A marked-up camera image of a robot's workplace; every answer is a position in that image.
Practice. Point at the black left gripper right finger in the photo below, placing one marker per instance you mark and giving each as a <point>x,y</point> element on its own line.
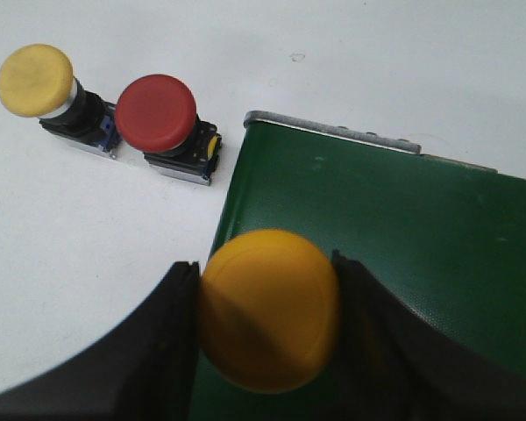
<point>392,365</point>

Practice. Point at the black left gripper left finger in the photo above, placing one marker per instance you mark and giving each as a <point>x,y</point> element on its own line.
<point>143,369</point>

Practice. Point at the yellow mushroom button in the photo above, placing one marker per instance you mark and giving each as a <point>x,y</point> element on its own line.
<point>38,81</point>
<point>269,311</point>

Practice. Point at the green conveyor belt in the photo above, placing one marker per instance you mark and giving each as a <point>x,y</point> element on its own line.
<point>447,239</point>

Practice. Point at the red mushroom button far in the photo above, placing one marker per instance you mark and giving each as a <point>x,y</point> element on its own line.
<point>157,115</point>

